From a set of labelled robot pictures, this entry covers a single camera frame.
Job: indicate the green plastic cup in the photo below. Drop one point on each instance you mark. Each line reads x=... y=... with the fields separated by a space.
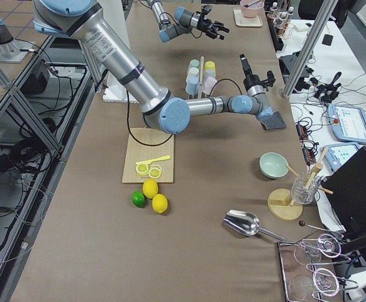
x=194 y=63

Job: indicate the pink plastic cup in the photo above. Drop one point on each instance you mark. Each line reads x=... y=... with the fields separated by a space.
x=208 y=84

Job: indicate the white wooden cup holder rack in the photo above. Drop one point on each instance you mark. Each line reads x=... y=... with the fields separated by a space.
x=200 y=93

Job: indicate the yellow plastic cup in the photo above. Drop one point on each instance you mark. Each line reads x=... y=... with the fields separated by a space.
x=209 y=65

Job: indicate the white plastic cup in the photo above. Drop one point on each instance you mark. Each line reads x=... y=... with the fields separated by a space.
x=192 y=72

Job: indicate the blue plastic cup front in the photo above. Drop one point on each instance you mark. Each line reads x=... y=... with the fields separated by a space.
x=192 y=85

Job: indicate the cream plastic tray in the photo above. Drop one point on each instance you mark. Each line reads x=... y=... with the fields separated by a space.
x=243 y=21

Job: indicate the pink bowl with ice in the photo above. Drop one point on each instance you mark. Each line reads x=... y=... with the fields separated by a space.
x=251 y=8

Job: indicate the grey folded cloth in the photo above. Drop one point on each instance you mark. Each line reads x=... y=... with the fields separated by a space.
x=273 y=122

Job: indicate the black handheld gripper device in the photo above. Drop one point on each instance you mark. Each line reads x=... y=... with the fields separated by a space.
x=324 y=92

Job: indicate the small black box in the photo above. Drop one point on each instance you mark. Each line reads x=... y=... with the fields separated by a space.
x=327 y=39

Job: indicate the green ceramic bowl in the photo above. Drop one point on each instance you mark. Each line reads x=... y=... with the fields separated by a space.
x=273 y=165

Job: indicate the black power strip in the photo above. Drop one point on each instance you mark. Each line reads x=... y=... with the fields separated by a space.
x=308 y=146

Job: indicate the blue teach pendant far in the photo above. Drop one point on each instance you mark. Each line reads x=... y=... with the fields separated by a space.
x=348 y=123

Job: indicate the blue teach pendant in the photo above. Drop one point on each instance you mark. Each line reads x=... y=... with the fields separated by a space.
x=338 y=154
x=348 y=123

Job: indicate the blue teach pendant near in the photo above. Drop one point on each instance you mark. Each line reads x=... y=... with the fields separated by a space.
x=338 y=154

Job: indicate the wooden cutting board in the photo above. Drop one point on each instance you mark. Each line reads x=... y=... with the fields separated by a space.
x=157 y=144

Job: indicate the clear glass mug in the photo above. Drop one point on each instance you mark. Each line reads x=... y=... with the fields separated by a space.
x=299 y=193

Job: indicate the lemon slice right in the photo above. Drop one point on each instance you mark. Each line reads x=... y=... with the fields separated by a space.
x=155 y=172

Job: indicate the lemon slice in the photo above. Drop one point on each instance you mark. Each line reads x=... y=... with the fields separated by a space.
x=155 y=172
x=142 y=169

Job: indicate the wooden mug tree stand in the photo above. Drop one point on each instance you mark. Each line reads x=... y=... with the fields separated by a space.
x=280 y=202

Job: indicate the lemon slice left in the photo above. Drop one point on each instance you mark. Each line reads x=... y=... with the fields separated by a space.
x=142 y=169

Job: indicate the yellow lemon upper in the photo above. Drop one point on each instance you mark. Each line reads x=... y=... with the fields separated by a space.
x=150 y=188

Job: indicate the yellow lemon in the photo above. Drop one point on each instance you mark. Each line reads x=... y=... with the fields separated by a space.
x=160 y=203
x=150 y=188

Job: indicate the metal scoop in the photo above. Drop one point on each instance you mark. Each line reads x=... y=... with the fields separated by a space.
x=247 y=224

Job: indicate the yellow lemon lower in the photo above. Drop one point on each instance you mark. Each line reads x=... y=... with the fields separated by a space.
x=160 y=203

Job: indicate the black computer monitor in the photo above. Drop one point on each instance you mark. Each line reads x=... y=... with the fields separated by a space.
x=348 y=200

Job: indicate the green lime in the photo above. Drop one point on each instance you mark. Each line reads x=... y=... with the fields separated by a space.
x=138 y=199

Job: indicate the metal wine glass rack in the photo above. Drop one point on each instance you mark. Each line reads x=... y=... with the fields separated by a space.
x=306 y=268

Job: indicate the copper wire bottle basket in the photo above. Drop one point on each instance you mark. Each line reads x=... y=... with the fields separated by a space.
x=279 y=17

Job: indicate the aluminium frame post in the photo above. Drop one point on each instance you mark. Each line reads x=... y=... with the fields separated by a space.
x=309 y=44

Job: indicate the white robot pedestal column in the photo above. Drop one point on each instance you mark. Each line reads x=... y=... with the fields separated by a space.
x=115 y=17

